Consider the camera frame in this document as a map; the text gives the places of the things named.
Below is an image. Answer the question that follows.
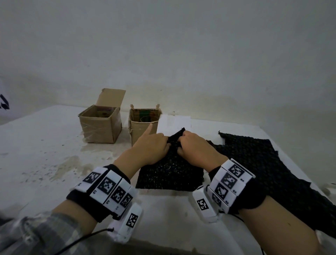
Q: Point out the person's left hand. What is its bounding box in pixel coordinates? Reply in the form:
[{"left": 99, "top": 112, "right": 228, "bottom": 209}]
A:
[{"left": 115, "top": 123, "right": 172, "bottom": 178}]

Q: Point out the person's right hand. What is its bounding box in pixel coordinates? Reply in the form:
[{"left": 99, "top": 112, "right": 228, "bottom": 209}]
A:
[{"left": 177, "top": 130, "right": 229, "bottom": 173}]

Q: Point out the paper box with notched rim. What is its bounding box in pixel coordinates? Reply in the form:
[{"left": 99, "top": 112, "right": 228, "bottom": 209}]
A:
[{"left": 128, "top": 104, "right": 162, "bottom": 146}]

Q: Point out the black bubble wrap piece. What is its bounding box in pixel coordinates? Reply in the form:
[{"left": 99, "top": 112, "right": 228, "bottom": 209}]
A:
[{"left": 135, "top": 128, "right": 205, "bottom": 192}]

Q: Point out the paper box with white lid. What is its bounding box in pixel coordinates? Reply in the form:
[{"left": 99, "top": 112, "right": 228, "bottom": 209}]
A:
[{"left": 156, "top": 114, "right": 191, "bottom": 137}]

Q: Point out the paper box with tall flap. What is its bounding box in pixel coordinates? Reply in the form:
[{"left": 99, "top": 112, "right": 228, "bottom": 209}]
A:
[{"left": 78, "top": 88, "right": 126, "bottom": 144}]

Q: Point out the pile of black bubble wrap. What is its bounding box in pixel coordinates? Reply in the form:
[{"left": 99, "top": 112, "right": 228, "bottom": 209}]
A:
[{"left": 207, "top": 131, "right": 336, "bottom": 238}]

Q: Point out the person's left forearm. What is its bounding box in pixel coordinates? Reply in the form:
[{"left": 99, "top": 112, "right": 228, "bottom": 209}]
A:
[{"left": 0, "top": 199, "right": 98, "bottom": 255}]

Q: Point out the person's right forearm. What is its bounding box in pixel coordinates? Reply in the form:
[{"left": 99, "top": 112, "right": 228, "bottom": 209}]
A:
[{"left": 239, "top": 195, "right": 322, "bottom": 255}]

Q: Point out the left wrist marker band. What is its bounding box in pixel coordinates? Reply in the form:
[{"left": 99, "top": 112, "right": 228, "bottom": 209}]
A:
[{"left": 66, "top": 164, "right": 138, "bottom": 223}]

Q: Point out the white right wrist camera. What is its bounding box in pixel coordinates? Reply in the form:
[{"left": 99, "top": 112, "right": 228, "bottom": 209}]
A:
[{"left": 192, "top": 185, "right": 220, "bottom": 224}]

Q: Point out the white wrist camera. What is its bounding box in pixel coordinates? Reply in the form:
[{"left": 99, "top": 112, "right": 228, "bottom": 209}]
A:
[
  {"left": 192, "top": 185, "right": 220, "bottom": 224},
  {"left": 107, "top": 204, "right": 144, "bottom": 244}
]

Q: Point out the black right camera cable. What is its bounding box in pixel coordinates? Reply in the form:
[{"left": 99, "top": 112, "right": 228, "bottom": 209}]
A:
[{"left": 232, "top": 213, "right": 264, "bottom": 255}]

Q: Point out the black camera cable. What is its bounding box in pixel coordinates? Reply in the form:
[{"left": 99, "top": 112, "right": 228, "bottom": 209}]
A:
[
  {"left": 54, "top": 228, "right": 115, "bottom": 255},
  {"left": 232, "top": 213, "right": 264, "bottom": 255}
]

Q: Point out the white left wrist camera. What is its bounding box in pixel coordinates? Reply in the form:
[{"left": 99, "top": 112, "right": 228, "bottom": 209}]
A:
[{"left": 107, "top": 204, "right": 144, "bottom": 244}]

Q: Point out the black left camera cable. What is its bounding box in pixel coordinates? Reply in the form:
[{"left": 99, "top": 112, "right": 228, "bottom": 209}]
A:
[{"left": 54, "top": 228, "right": 115, "bottom": 255}]

